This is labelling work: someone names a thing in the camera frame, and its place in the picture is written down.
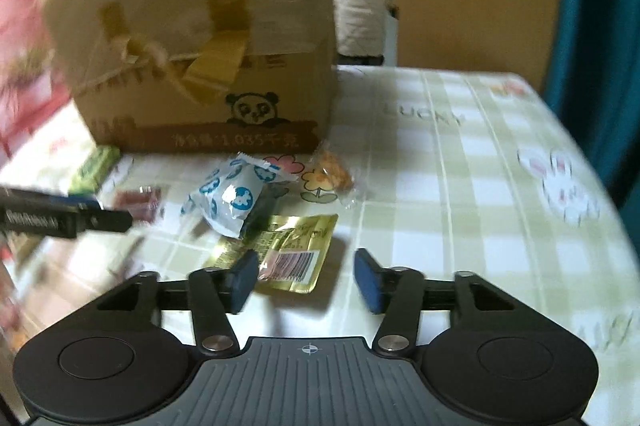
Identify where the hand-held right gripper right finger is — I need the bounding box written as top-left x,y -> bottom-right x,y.
352,248 -> 521,353

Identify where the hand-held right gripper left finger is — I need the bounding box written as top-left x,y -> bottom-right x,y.
95,250 -> 261,353

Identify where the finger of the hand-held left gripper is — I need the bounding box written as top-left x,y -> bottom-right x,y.
0,187 -> 103,211
0,205 -> 135,241

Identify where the gold foil snack packet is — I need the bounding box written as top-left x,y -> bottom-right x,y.
206,213 -> 340,294

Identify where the taped cardboard box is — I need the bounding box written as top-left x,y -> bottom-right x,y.
37,0 -> 337,155

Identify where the clear packet of orange snacks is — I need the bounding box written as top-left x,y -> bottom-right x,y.
302,148 -> 361,211

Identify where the dark red snack packet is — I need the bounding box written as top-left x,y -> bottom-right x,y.
112,186 -> 166,227

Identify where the green snack packet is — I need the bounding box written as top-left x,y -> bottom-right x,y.
67,145 -> 121,195

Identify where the blue and white snack packet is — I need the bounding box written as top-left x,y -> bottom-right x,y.
181,152 -> 287,239

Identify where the checked rabbit tablecloth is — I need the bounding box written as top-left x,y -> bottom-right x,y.
0,64 -> 640,426

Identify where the teal curtain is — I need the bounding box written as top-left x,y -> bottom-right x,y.
541,0 -> 640,231

